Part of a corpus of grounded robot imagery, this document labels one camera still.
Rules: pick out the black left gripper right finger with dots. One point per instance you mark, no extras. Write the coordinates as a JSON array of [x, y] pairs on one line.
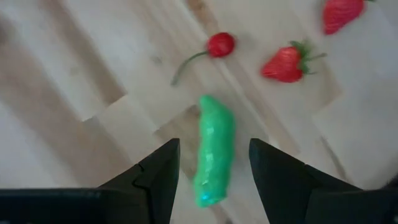
[[326, 207]]

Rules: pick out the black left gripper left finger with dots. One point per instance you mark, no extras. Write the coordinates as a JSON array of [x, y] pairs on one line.
[[93, 207]]

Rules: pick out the green elongated toy vegetable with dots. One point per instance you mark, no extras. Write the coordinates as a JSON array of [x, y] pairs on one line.
[[214, 149]]

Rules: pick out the red tomato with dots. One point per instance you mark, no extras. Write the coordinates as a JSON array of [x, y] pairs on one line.
[[284, 63]]

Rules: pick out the red toy strawberry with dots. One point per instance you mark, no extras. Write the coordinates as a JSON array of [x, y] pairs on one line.
[[339, 15]]

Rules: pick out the red toy cherry with stem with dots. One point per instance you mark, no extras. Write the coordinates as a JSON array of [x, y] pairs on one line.
[[220, 45]]

